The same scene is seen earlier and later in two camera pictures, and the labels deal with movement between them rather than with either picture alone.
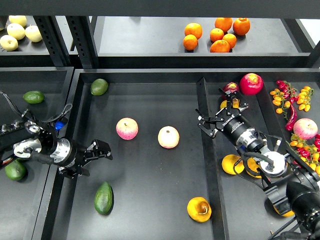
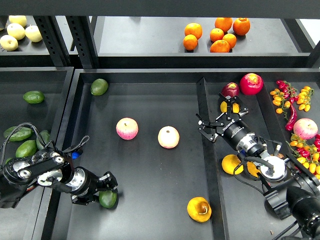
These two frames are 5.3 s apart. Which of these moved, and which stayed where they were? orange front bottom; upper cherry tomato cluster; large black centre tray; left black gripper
Moved: left black gripper
Stayed: large black centre tray; orange front bottom; upper cherry tomato cluster
